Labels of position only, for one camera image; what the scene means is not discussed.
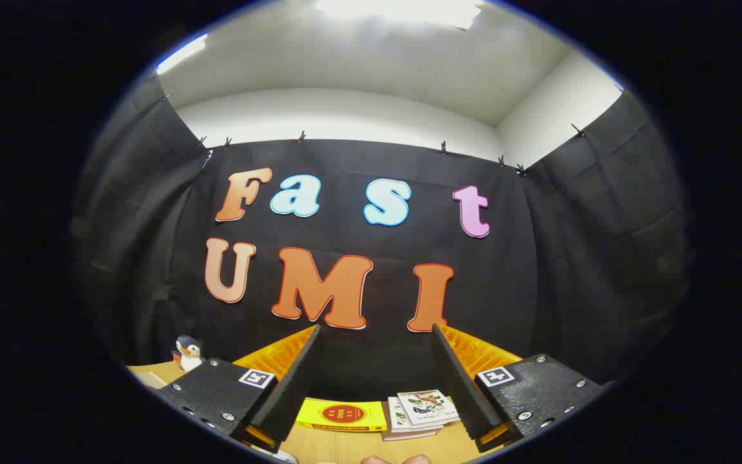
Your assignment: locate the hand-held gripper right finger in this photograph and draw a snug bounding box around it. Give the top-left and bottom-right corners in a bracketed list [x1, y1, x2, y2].
[431, 324, 607, 453]

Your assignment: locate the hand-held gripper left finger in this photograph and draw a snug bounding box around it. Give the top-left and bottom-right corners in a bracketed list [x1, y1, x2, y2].
[155, 324, 322, 455]

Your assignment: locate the white book illustrated cover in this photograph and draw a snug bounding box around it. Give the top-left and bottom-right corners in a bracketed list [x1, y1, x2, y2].
[397, 389, 461, 427]

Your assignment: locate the thick yellow book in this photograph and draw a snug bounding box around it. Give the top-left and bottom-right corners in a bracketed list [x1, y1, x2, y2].
[295, 398, 388, 433]

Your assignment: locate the white paperback book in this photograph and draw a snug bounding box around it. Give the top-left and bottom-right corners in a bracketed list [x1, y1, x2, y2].
[387, 396, 446, 434]
[381, 403, 439, 442]

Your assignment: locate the penguin plush toy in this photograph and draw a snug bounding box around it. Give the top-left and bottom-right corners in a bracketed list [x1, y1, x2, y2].
[171, 335, 205, 372]

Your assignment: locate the row of black cloth clips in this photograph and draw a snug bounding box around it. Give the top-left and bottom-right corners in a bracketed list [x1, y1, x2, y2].
[164, 84, 626, 178]

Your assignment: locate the ceiling light panel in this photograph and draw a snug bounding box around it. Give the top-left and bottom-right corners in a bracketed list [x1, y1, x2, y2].
[315, 0, 482, 31]
[155, 32, 209, 75]

